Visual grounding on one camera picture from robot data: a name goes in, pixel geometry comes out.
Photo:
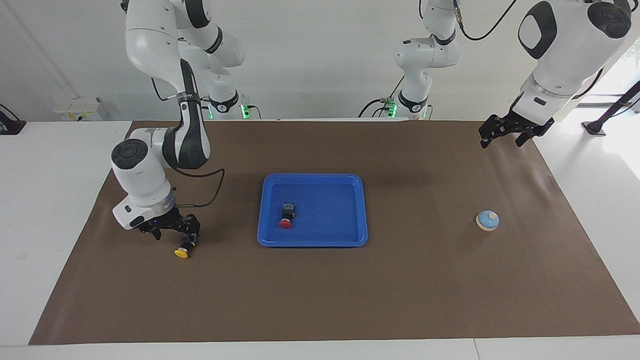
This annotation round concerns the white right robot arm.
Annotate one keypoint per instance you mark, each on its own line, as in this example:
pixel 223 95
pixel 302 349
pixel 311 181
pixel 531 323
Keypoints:
pixel 145 175

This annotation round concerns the black stand leg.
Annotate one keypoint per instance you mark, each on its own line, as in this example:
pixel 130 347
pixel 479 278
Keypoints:
pixel 594 127

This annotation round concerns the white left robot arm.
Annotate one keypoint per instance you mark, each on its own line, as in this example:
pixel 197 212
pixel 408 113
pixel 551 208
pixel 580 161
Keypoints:
pixel 560 60

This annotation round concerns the white box yellow stickers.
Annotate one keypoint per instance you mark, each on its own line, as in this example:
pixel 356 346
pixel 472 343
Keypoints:
pixel 77 110

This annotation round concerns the black bracket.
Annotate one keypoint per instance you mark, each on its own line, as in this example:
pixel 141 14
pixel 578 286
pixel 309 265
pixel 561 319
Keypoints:
pixel 10 127

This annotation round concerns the blue plastic tray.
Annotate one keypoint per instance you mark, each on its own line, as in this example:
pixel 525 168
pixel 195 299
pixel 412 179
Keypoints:
pixel 330 225

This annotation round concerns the red push button switch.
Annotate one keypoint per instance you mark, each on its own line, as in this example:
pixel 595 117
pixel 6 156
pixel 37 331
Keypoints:
pixel 286 217

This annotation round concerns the yellow push button switch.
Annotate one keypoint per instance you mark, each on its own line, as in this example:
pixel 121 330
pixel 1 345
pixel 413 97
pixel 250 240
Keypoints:
pixel 181 252

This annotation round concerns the light blue call bell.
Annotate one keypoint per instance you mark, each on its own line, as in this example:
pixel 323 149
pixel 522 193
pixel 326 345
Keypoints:
pixel 486 221

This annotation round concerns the brown paper table mat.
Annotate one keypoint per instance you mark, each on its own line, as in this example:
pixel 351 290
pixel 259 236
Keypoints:
pixel 320 300

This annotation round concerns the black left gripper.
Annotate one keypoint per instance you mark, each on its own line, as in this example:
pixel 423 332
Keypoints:
pixel 505 124

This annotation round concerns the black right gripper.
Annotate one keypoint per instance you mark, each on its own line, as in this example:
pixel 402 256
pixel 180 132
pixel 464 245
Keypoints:
pixel 172 222

